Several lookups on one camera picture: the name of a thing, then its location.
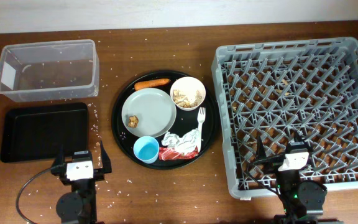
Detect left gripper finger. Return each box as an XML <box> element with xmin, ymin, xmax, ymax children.
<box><xmin>100</xmin><ymin>141</ymin><xmax>111</xmax><ymax>170</ymax></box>
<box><xmin>53</xmin><ymin>145</ymin><xmax>65</xmax><ymax>167</ymax></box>

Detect light blue cup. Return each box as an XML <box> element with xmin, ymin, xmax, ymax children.
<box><xmin>133</xmin><ymin>136</ymin><xmax>160</xmax><ymax>164</ymax></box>

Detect brown food scrap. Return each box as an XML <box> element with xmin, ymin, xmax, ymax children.
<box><xmin>127</xmin><ymin>115</ymin><xmax>139</xmax><ymax>128</ymax></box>

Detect grey plate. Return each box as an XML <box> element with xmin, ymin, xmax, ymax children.
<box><xmin>121</xmin><ymin>88</ymin><xmax>177</xmax><ymax>138</ymax></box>

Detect white napkin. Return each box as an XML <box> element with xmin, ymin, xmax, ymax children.
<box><xmin>162</xmin><ymin>128</ymin><xmax>201</xmax><ymax>155</ymax></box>

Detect orange carrot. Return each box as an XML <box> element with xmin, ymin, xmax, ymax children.
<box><xmin>134</xmin><ymin>78</ymin><xmax>170</xmax><ymax>91</ymax></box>

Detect rice and food scraps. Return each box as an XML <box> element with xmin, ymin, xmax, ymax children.
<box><xmin>173</xmin><ymin>90</ymin><xmax>203</xmax><ymax>108</ymax></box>

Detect beige bowl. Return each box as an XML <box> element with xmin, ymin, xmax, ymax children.
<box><xmin>170</xmin><ymin>77</ymin><xmax>206</xmax><ymax>111</ymax></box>

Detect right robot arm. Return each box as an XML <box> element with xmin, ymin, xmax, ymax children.
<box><xmin>251</xmin><ymin>133</ymin><xmax>340</xmax><ymax>224</ymax></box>

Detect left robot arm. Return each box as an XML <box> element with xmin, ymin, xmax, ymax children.
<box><xmin>51</xmin><ymin>142</ymin><xmax>112</xmax><ymax>224</ymax></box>

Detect grey dishwasher rack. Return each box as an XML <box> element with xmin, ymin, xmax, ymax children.
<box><xmin>211</xmin><ymin>37</ymin><xmax>358</xmax><ymax>200</ymax></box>

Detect black rectangular tray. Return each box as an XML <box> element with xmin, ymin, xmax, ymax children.
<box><xmin>0</xmin><ymin>103</ymin><xmax>89</xmax><ymax>163</ymax></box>

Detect red snack wrapper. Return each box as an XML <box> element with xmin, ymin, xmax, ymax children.
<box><xmin>158</xmin><ymin>147</ymin><xmax>199</xmax><ymax>161</ymax></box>

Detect round black serving tray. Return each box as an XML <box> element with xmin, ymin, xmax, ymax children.
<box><xmin>111</xmin><ymin>70</ymin><xmax>221</xmax><ymax>170</ymax></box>

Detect white plastic fork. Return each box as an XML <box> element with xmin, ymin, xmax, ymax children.
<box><xmin>197</xmin><ymin>107</ymin><xmax>206</xmax><ymax>152</ymax></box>

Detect clear plastic bin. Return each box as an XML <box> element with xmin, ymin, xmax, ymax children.
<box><xmin>0</xmin><ymin>39</ymin><xmax>99</xmax><ymax>103</ymax></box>

